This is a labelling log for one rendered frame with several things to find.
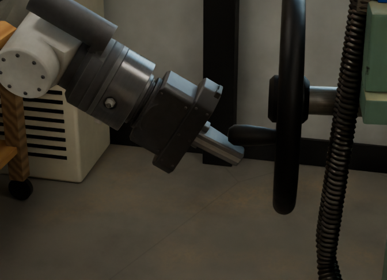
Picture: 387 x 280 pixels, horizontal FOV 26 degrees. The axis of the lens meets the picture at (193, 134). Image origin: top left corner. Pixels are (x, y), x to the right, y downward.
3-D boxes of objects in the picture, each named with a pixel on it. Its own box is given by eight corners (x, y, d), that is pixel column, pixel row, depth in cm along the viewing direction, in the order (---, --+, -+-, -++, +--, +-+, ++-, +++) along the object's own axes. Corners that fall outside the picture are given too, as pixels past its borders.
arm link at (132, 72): (162, 192, 95) (69, 140, 93) (174, 152, 104) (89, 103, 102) (219, 109, 89) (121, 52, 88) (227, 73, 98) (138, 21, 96)
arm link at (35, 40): (73, 137, 93) (-18, 86, 92) (103, 82, 101) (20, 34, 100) (113, 70, 86) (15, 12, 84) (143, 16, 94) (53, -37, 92)
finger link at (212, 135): (239, 164, 96) (193, 137, 95) (241, 151, 99) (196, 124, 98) (247, 154, 95) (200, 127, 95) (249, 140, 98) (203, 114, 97)
